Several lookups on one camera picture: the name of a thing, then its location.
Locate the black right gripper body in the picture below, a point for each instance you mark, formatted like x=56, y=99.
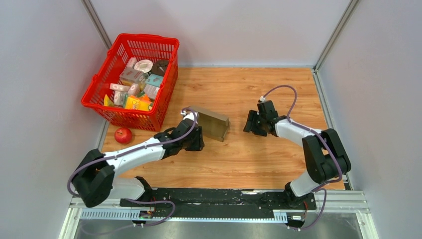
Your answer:
x=262, y=119

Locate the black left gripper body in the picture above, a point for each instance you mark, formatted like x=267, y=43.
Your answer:
x=194, y=143

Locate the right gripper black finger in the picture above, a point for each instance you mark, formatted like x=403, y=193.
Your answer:
x=251, y=122
x=260, y=129

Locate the brown cardboard paper box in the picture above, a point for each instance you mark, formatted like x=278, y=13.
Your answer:
x=214, y=125

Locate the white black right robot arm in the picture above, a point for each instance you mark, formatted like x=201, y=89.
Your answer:
x=325, y=156

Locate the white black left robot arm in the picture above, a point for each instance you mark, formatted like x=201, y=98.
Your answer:
x=96, y=177

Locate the light blue small box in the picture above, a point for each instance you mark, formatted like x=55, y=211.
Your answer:
x=155, y=80

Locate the grey pink carton box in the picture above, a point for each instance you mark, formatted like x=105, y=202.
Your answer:
x=131, y=75

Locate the yellow orange snack packet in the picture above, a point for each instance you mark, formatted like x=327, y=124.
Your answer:
x=142, y=103

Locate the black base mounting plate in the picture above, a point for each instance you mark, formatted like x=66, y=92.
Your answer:
x=224, y=203

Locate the red apple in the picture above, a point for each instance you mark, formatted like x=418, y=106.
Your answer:
x=123, y=135

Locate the dark brown round item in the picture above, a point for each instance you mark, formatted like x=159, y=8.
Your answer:
x=160, y=67

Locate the red plastic shopping basket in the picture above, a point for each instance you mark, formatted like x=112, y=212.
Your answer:
x=134, y=86

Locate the white tape roll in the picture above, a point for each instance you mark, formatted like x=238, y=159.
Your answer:
x=144, y=66

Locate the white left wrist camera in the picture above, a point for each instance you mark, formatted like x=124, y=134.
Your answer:
x=190, y=114

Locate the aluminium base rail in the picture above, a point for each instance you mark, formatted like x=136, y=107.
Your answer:
x=339, y=214

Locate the aluminium corner frame post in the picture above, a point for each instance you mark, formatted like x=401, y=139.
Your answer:
x=336, y=33

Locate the left aluminium frame post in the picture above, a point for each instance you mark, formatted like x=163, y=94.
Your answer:
x=92, y=13

